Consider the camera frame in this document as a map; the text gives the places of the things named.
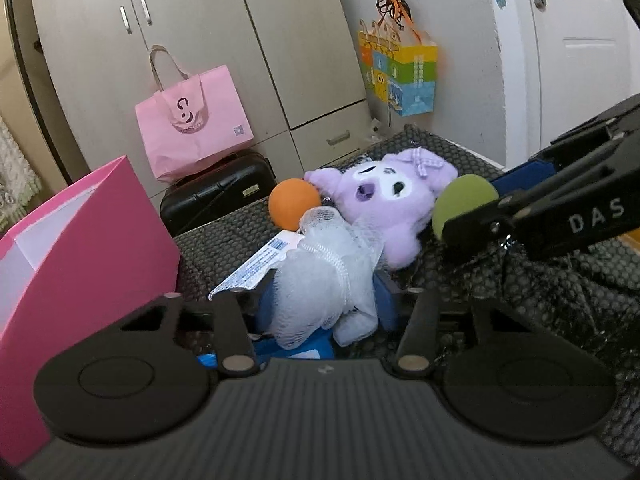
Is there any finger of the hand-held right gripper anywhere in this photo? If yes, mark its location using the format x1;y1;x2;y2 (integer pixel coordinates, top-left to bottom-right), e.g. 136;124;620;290
442;130;640;262
492;94;640;197

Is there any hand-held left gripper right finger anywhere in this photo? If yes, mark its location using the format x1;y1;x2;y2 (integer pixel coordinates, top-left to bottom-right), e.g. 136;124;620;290
374;272;502;377

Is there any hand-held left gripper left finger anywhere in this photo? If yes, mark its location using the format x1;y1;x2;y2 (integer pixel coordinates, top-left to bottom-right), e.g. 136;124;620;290
119;290;261;379

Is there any green powder puff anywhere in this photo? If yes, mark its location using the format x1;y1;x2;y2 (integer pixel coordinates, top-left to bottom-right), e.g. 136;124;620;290
431;173;501;241

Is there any white snack packet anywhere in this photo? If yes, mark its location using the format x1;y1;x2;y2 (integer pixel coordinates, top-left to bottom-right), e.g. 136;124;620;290
207;230;306;302

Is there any white mesh bath sponge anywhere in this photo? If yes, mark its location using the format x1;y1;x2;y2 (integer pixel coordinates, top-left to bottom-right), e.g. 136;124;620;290
264;207;386;351

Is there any purple plush toy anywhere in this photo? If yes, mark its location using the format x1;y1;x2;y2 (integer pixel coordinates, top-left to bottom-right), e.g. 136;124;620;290
303;147;459;269

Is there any orange ball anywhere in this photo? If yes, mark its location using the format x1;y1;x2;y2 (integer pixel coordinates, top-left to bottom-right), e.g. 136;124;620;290
268;179;323;234

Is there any pink cardboard box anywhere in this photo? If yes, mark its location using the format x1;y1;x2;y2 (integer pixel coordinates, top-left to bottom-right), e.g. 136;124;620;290
0;155;181;467

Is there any white door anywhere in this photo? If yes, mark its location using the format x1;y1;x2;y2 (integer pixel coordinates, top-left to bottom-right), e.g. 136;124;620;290
482;0;640;171

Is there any black suitcase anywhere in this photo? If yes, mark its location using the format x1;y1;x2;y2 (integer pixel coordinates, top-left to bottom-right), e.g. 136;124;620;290
160;152;279;239

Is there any colourful gift bag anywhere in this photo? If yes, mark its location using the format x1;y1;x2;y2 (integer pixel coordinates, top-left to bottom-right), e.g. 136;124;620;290
357;25;439;119

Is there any pink paper bag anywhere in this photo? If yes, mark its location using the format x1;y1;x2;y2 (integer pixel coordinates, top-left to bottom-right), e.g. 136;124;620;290
135;45;256;184

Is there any white knitted cardigan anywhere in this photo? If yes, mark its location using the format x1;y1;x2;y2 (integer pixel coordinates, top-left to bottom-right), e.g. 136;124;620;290
0;115;42;232

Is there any beige wardrobe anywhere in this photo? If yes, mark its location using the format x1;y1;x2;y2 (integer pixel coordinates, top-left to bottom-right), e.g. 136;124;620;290
27;0;372;211

